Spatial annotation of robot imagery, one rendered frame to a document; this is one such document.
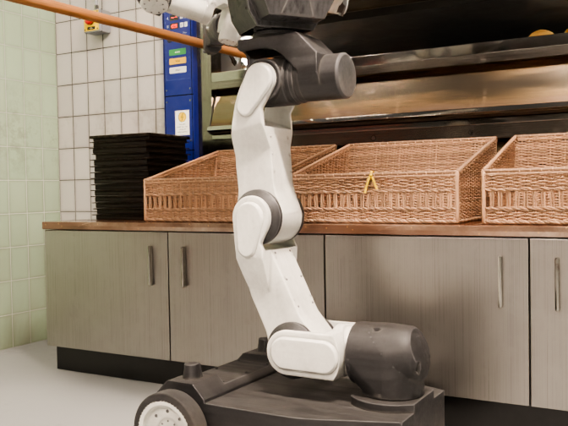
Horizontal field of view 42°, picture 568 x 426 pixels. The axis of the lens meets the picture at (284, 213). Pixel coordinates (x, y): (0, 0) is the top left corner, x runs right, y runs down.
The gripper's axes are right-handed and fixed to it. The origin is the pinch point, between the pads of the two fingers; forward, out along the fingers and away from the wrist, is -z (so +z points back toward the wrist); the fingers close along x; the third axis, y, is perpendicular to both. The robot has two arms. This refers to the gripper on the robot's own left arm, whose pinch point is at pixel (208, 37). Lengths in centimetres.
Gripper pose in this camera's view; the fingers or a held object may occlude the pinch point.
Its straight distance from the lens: 248.3
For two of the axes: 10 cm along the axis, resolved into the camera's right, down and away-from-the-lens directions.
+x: 0.2, 10.0, 0.4
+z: 4.2, 0.2, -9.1
